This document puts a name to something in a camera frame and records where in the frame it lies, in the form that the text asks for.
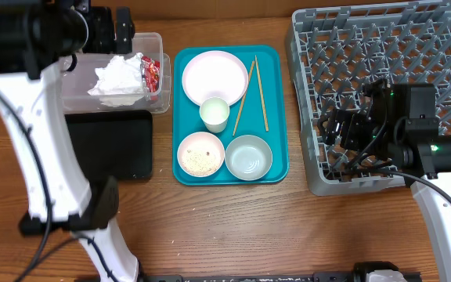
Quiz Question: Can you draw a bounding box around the grey-green bowl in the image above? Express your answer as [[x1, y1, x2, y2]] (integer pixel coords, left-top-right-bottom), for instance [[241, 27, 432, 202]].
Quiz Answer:
[[225, 135, 273, 181]]

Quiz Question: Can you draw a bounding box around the black rail at table edge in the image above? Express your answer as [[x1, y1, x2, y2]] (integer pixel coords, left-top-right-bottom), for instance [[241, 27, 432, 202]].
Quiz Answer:
[[139, 261, 422, 282]]

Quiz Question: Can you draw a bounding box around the crumpled white tissue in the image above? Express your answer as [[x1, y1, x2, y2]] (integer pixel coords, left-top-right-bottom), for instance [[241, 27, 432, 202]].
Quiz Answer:
[[88, 52, 149, 107]]

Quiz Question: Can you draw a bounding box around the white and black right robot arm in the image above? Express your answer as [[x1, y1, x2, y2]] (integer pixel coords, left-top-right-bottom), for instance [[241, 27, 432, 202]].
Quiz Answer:
[[318, 79, 451, 281]]

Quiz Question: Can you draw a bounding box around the red snack wrapper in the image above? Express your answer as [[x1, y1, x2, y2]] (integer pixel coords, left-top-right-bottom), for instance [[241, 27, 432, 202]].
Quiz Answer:
[[141, 56, 160, 101]]

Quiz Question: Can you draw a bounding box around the clear plastic waste bin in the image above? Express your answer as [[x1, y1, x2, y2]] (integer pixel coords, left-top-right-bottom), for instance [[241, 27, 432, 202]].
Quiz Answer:
[[62, 32, 171, 114]]

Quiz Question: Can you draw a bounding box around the pink bowl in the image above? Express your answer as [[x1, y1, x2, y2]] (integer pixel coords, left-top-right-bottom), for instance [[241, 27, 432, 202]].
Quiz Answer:
[[177, 132, 225, 178]]

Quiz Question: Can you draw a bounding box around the left wooden chopstick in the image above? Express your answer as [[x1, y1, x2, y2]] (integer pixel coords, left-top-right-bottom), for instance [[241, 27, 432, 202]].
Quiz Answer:
[[233, 61, 255, 136]]

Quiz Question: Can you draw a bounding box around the teal plastic serving tray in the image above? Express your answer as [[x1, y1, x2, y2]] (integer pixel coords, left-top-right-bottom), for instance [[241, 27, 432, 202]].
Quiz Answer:
[[172, 45, 289, 186]]

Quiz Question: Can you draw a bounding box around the pale green plastic cup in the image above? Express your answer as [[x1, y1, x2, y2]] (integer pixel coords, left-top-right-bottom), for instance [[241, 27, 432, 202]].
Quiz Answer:
[[199, 97, 230, 133]]

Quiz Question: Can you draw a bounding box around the black waste tray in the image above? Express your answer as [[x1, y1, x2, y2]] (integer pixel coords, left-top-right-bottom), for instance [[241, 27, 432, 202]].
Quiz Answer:
[[65, 110, 153, 180]]

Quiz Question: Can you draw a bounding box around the grey dishwasher rack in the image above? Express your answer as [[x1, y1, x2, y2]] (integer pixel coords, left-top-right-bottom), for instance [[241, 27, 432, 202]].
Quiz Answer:
[[286, 1, 451, 196]]

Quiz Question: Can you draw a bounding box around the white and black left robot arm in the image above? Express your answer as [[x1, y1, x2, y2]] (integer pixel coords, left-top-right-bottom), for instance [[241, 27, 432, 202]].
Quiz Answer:
[[0, 0, 143, 281]]

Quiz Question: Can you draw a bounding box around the large white round plate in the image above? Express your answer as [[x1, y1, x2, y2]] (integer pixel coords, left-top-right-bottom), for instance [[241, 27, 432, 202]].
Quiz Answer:
[[182, 50, 248, 106]]

